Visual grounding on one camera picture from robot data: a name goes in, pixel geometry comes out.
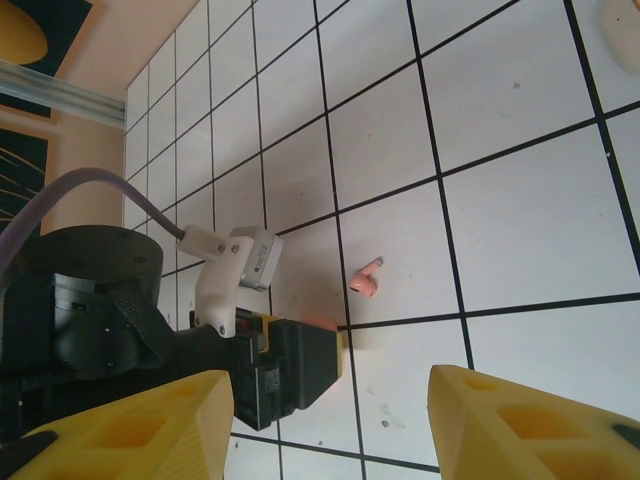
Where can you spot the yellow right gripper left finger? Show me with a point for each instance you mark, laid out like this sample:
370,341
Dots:
125,440

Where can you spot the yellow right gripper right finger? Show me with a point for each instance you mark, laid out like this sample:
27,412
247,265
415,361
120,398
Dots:
525,440

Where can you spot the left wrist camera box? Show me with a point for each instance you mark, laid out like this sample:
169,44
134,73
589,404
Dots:
260,262

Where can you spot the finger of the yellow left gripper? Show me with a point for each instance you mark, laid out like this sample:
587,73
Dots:
310,360

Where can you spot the aluminium frame post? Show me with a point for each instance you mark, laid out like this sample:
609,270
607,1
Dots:
60,97

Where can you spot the cream earbud charging case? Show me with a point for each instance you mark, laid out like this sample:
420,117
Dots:
622,35

